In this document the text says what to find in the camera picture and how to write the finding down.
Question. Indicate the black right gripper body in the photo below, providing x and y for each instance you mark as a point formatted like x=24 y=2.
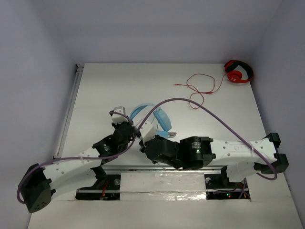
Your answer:
x=175 y=163

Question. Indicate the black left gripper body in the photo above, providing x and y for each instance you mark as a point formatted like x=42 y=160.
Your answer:
x=126 y=129

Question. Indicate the light blue headphones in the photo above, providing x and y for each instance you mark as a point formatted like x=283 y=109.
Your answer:
x=163 y=121

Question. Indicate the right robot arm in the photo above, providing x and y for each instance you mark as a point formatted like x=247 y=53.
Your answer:
x=235 y=159

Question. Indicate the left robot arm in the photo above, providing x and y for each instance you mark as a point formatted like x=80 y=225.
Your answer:
x=44 y=181

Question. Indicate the red black headphones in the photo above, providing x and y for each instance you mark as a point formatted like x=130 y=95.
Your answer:
x=236 y=76

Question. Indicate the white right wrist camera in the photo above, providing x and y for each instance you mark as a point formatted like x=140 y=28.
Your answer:
x=147 y=132

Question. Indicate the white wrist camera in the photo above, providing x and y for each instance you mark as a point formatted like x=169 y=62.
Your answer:
x=147 y=132
x=118 y=115

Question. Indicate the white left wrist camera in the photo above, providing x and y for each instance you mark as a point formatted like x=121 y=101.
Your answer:
x=118 y=115

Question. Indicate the aluminium front rail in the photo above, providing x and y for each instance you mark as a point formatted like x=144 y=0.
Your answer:
x=158 y=168

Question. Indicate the aluminium side rail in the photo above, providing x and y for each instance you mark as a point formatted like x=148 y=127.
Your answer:
x=67 y=119

